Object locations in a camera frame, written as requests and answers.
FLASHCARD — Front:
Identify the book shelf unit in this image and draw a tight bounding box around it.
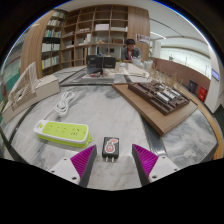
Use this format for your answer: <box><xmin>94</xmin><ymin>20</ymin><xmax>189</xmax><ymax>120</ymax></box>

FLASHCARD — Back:
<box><xmin>0</xmin><ymin>43</ymin><xmax>26</xmax><ymax>108</ymax></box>

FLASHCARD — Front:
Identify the wooden shelf unit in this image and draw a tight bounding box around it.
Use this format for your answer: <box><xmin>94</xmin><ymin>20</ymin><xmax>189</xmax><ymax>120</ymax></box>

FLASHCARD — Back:
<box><xmin>20</xmin><ymin>4</ymin><xmax>151</xmax><ymax>79</ymax></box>

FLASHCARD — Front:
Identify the coiled white power cable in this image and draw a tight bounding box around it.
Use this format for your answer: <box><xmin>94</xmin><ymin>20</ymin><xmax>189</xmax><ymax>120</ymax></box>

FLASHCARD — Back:
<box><xmin>43</xmin><ymin>89</ymin><xmax>76</xmax><ymax>122</ymax></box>

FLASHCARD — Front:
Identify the dark brown architectural model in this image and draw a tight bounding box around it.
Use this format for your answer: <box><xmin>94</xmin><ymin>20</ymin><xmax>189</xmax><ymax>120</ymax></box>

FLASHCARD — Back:
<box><xmin>127</xmin><ymin>79</ymin><xmax>191</xmax><ymax>116</ymax></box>

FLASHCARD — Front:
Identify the low black box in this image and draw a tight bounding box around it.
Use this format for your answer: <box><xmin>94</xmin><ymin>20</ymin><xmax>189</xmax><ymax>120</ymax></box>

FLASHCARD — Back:
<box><xmin>102</xmin><ymin>56</ymin><xmax>117</xmax><ymax>70</ymax></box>

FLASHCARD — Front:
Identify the beige paper building model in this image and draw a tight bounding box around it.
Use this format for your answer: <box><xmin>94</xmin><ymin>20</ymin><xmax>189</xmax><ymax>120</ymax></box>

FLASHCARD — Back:
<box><xmin>126</xmin><ymin>63</ymin><xmax>150</xmax><ymax>78</ymax></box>

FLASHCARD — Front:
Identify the black charger with red print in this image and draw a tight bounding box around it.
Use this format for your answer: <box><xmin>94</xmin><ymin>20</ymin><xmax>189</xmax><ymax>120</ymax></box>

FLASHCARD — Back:
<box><xmin>101</xmin><ymin>136</ymin><xmax>120</xmax><ymax>163</ymax></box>

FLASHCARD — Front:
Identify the red bin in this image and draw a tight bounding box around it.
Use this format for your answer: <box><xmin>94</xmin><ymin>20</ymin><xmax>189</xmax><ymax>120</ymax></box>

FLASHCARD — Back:
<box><xmin>197</xmin><ymin>85</ymin><xmax>208</xmax><ymax>103</ymax></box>

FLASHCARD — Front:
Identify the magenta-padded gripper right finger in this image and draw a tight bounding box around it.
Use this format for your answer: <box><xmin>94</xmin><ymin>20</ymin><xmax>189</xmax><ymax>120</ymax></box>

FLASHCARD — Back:
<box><xmin>131</xmin><ymin>143</ymin><xmax>181</xmax><ymax>187</ymax></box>

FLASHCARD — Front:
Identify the white cardboard architectural model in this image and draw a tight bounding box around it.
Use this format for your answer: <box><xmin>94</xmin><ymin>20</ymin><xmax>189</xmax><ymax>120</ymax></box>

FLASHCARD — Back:
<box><xmin>1</xmin><ymin>61</ymin><xmax>61</xmax><ymax>125</ymax></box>

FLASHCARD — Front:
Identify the tall black box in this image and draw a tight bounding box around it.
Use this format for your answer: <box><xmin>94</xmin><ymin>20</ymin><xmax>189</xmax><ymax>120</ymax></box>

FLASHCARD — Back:
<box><xmin>85</xmin><ymin>54</ymin><xmax>104</xmax><ymax>75</ymax></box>

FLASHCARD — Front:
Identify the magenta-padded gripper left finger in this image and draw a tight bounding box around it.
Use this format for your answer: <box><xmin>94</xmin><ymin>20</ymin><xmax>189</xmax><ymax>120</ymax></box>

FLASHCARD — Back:
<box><xmin>48</xmin><ymin>144</ymin><xmax>98</xmax><ymax>188</ymax></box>

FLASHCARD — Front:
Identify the flat wooden base board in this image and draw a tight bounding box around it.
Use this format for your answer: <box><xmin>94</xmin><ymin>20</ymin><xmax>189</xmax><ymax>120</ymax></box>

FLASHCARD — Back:
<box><xmin>111</xmin><ymin>81</ymin><xmax>199</xmax><ymax>137</ymax></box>

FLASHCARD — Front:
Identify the person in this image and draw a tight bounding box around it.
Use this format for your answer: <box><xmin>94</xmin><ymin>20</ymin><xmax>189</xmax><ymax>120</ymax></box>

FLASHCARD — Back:
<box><xmin>120</xmin><ymin>38</ymin><xmax>144</xmax><ymax>64</ymax></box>

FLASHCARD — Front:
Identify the green and white power strip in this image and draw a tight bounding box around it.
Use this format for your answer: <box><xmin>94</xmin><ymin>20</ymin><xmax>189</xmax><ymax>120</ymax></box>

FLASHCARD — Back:
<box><xmin>33</xmin><ymin>119</ymin><xmax>94</xmax><ymax>149</ymax></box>

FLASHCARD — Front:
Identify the blue wall screen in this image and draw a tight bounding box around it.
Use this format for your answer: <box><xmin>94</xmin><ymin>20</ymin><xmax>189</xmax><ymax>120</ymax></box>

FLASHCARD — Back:
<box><xmin>211</xmin><ymin>68</ymin><xmax>221</xmax><ymax>82</ymax></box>

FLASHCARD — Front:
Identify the wall poster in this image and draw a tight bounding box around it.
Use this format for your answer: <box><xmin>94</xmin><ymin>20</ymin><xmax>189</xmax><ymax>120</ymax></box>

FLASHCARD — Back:
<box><xmin>135</xmin><ymin>33</ymin><xmax>151</xmax><ymax>45</ymax></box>

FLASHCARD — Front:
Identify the black bin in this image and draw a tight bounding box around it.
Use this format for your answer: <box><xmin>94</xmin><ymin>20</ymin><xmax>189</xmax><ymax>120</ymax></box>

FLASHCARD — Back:
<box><xmin>188</xmin><ymin>79</ymin><xmax>198</xmax><ymax>95</ymax></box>

